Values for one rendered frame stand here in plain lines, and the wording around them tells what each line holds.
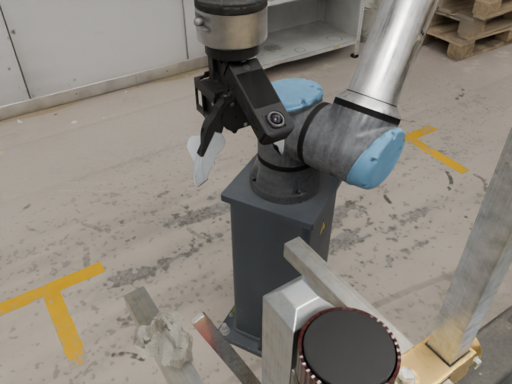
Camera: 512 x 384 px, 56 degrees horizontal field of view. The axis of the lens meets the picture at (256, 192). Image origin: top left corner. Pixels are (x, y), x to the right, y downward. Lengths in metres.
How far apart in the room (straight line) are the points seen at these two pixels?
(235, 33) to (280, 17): 2.98
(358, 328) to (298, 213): 0.88
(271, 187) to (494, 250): 0.75
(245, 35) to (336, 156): 0.49
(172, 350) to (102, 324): 1.18
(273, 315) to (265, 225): 0.91
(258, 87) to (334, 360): 0.41
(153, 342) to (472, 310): 0.36
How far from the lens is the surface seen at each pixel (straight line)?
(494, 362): 0.87
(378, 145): 1.00
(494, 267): 0.52
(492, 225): 0.50
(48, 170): 2.53
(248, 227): 1.27
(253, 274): 1.39
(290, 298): 0.32
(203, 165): 0.67
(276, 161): 1.14
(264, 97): 0.61
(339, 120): 1.03
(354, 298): 0.69
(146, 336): 0.62
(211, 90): 0.66
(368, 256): 1.94
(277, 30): 3.59
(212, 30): 0.60
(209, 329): 0.44
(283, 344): 0.33
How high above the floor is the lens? 1.37
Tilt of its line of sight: 39 degrees down
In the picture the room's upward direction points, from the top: straight up
